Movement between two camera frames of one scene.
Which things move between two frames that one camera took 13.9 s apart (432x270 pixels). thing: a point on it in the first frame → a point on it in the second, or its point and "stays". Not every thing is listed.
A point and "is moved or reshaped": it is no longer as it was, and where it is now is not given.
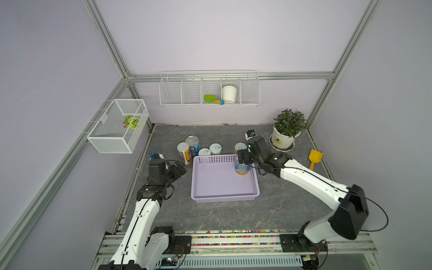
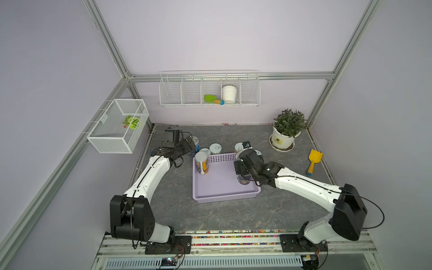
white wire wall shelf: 210,88 stays
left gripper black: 177,174 → 187,148
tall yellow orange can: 184,151 is moved or reshaped
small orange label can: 239,145 stays
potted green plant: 288,125 stays
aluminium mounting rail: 245,243 stays
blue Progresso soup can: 193,142 stays
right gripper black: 246,152 → 241,169
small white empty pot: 229,94 stays
